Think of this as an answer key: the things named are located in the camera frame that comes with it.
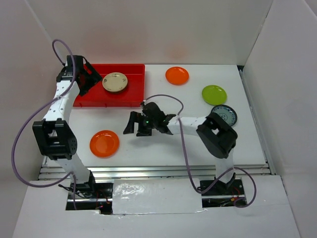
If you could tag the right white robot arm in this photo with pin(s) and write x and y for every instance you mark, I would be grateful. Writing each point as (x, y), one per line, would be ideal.
(218, 137)

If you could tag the white foil cover plate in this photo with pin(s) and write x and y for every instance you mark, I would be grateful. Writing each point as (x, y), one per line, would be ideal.
(155, 196)

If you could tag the orange plate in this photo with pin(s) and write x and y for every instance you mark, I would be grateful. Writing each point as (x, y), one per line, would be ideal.
(177, 75)
(104, 143)

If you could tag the blue white patterned plate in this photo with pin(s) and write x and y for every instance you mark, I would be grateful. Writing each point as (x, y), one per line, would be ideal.
(226, 113)

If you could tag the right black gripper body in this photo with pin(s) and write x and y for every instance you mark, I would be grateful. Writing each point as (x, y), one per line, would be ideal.
(145, 122)

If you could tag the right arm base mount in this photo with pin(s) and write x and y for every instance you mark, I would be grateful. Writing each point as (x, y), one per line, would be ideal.
(222, 195)

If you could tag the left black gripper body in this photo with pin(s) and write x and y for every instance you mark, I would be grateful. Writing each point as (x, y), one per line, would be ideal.
(88, 79)

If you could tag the red plastic bin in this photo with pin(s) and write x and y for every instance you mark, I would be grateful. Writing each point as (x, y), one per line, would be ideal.
(131, 96)

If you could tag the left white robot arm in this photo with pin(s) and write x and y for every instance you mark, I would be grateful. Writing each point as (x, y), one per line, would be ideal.
(53, 134)

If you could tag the green plate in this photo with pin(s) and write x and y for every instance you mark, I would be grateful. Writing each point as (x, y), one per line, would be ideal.
(214, 95)

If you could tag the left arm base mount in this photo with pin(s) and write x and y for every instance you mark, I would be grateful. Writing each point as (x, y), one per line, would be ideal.
(100, 199)

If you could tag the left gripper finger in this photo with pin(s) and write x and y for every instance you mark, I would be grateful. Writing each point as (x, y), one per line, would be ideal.
(86, 86)
(93, 74)

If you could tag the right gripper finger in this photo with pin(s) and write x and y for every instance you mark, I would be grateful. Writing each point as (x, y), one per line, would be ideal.
(133, 118)
(143, 131)

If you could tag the cream floral plate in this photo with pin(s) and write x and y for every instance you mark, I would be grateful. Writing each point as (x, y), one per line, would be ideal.
(115, 82)

